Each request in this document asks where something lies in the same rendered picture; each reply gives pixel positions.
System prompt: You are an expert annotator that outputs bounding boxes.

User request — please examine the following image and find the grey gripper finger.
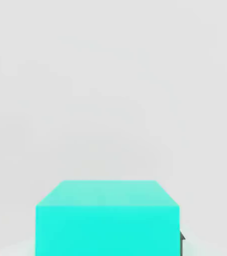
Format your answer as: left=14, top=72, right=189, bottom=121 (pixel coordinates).
left=179, top=230, right=194, bottom=256

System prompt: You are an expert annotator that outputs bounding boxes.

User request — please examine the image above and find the small cyan cube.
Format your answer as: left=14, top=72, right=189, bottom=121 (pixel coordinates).
left=34, top=179, right=181, bottom=256

